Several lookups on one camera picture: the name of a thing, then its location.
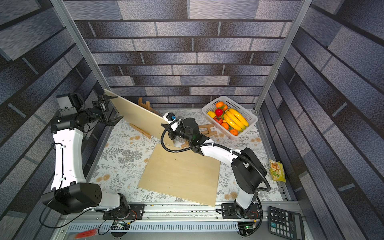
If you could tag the plywood board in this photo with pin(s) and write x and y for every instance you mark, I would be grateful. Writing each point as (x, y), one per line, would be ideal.
(123, 106)
(185, 175)

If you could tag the white plastic basket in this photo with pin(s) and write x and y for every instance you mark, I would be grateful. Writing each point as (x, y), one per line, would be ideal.
(251, 118)

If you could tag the right aluminium frame post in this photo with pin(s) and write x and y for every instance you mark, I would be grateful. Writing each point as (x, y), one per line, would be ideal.
(303, 8)

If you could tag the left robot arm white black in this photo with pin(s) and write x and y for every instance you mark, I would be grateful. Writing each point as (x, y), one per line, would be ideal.
(70, 193)

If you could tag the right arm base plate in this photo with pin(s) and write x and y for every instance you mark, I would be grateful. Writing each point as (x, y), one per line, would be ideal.
(233, 211)

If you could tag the red strawberry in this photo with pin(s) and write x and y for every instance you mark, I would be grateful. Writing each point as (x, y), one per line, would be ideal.
(218, 119)

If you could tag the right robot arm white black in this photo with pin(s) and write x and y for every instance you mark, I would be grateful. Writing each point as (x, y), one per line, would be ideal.
(249, 173)

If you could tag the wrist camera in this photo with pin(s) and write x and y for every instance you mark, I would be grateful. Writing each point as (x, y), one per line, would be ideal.
(170, 118)
(70, 104)

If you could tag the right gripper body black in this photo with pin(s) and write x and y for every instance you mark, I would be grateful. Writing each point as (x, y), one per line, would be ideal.
(173, 125)

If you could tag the orange fruit bottom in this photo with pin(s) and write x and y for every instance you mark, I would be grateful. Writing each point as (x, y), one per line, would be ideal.
(234, 132)

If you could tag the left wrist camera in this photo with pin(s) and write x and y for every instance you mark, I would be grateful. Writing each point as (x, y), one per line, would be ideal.
(70, 104)

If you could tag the yellow banana bunch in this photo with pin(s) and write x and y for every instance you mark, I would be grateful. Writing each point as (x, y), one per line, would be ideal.
(235, 120)

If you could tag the orange fruit top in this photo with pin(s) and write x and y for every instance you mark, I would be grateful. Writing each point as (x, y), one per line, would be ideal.
(222, 106)

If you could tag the left aluminium frame post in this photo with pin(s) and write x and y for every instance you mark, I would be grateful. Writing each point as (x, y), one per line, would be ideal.
(72, 28)

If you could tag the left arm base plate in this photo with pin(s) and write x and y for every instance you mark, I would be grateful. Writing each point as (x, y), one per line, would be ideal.
(135, 211)

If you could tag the floral table mat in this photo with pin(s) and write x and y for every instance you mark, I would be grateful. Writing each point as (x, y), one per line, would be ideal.
(128, 152)

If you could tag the black calculator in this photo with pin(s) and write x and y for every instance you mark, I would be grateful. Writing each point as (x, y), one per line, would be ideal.
(286, 224)

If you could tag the red apple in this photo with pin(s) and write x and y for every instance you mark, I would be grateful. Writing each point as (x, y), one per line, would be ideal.
(219, 112)

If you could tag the orange fruit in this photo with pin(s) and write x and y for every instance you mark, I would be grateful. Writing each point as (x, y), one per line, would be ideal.
(222, 106)
(234, 132)

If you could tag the red object on floor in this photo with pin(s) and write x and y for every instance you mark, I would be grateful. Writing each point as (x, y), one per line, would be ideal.
(86, 234)

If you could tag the aluminium frame post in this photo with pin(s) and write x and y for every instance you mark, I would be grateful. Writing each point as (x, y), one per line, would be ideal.
(303, 8)
(72, 28)

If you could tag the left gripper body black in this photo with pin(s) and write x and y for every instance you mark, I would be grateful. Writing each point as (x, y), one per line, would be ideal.
(104, 109)

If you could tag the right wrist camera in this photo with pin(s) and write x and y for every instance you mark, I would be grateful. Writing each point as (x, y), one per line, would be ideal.
(170, 118)

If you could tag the yellow snack packet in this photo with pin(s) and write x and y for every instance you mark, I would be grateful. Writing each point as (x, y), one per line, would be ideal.
(277, 171)

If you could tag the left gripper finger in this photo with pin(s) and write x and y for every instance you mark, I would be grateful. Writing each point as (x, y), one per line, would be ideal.
(104, 99)
(114, 122)

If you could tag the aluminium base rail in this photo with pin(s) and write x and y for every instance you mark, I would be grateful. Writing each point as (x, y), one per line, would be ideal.
(156, 217)

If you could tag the yellow lemon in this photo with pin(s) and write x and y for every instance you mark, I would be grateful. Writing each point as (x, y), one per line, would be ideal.
(211, 114)

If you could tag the wooden easel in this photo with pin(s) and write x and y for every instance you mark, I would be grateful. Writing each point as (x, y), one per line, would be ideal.
(205, 130)
(143, 116)

